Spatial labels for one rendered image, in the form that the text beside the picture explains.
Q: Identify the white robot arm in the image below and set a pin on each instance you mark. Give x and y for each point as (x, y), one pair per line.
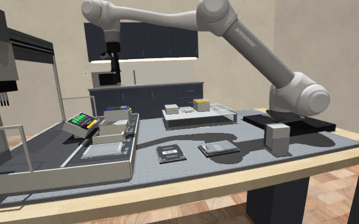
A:
(291, 93)

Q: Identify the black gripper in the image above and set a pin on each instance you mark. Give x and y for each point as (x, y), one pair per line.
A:
(114, 47)

